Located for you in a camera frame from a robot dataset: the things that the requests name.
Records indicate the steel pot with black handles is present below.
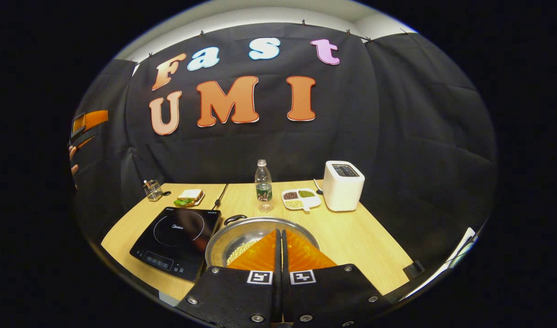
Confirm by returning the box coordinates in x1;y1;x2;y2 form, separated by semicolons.
205;215;320;269

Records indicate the sandwich with lettuce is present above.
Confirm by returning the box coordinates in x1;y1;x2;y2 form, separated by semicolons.
173;189;203;207

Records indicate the black backdrop cloth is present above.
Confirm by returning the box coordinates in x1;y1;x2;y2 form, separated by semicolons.
71;20;498;274

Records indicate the steel wire basket holder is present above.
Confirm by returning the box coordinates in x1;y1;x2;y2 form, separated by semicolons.
143;179;164;202

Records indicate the pile of yellow soybeans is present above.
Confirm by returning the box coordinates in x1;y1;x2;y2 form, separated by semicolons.
226;241;259;266

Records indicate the black induction cooktop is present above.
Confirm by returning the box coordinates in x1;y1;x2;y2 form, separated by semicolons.
129;206;222;282

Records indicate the white toaster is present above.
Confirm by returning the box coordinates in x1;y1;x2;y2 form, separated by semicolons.
323;160;366;213

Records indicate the black table clamp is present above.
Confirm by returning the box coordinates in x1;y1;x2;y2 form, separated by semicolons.
403;260;425;280

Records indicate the clear plastic water bottle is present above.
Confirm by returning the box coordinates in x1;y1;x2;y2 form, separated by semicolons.
254;159;274;213

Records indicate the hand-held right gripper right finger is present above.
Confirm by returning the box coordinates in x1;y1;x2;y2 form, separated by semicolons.
282;229;394;328

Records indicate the small white plate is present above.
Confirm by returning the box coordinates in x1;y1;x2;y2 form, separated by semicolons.
181;191;206;207

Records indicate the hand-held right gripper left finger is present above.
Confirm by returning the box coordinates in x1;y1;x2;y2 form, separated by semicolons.
175;229;283;328

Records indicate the white divided bean dish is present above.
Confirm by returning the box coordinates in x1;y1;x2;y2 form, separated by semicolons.
281;188;322;213

